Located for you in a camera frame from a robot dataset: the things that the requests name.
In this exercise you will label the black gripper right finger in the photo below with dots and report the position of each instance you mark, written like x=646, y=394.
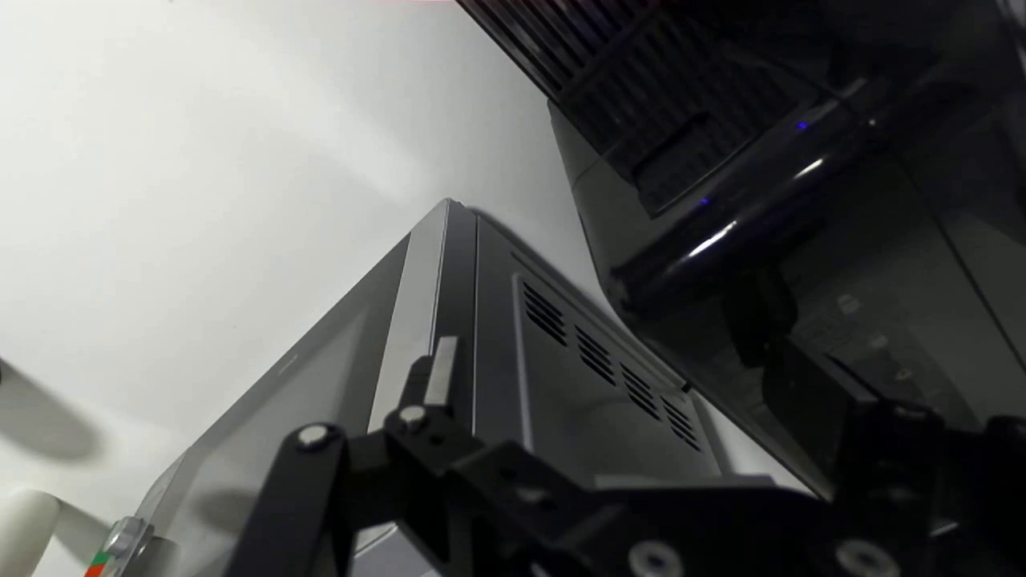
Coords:
x=885, y=481

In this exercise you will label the black coffee maker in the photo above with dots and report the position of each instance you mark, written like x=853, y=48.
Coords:
x=811, y=193

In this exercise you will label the red block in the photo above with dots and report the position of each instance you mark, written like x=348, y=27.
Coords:
x=95, y=569

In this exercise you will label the silver microwave oven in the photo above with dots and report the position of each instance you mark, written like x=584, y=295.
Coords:
x=461, y=299

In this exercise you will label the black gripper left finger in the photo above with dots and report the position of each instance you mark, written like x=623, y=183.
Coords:
x=451, y=468

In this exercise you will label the green block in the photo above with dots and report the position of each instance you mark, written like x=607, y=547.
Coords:
x=106, y=544

